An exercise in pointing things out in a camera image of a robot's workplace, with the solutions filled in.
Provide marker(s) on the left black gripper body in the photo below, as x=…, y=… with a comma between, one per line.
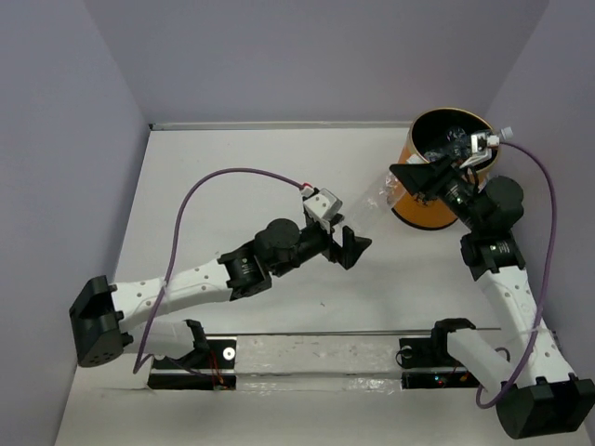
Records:
x=312, y=241

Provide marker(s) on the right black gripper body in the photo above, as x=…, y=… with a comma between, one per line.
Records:
x=460, y=195

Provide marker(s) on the clear bottle long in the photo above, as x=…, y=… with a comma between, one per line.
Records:
x=504, y=134

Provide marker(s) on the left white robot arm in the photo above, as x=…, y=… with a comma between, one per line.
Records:
x=109, y=319

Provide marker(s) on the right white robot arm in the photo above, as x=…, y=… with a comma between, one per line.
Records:
x=529, y=383

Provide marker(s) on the orange cylindrical bin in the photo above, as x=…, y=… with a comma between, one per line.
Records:
x=413, y=210

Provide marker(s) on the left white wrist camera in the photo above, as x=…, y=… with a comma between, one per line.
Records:
x=322, y=206

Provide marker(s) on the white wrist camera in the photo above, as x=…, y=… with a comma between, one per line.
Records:
x=322, y=206
x=481, y=145

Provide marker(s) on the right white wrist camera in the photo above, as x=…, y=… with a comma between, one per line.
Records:
x=481, y=145

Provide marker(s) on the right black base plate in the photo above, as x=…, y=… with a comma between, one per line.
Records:
x=422, y=368

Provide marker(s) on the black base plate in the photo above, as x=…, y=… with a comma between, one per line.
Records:
x=422, y=368
x=209, y=371

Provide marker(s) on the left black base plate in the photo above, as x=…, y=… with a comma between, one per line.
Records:
x=209, y=371

